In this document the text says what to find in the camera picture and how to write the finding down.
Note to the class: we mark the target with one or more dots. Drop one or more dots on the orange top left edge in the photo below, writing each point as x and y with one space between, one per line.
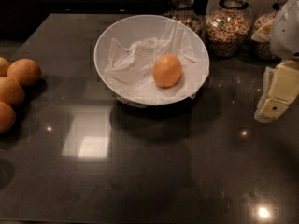
4 65

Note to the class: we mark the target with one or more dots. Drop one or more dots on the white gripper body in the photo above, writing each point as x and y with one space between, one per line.
286 32

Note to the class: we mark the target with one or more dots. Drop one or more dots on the glass grain jar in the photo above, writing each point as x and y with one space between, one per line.
261 51
183 11
227 28

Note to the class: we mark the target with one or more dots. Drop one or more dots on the left glass grain jar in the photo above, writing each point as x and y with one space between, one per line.
183 11

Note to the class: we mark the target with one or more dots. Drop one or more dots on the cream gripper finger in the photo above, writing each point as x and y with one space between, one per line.
262 31
280 89

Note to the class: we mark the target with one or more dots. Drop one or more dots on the right glass grain jar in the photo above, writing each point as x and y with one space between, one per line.
261 51

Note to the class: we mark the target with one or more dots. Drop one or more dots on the middle glass grain jar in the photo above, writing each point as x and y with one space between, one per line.
227 28

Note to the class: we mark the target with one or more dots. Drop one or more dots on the white bowl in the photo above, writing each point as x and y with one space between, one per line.
127 30

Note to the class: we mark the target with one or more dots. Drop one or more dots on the orange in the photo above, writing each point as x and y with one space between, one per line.
25 71
11 92
167 71
7 117

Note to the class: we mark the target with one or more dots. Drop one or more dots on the clear plastic bag liner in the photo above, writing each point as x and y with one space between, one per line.
129 69

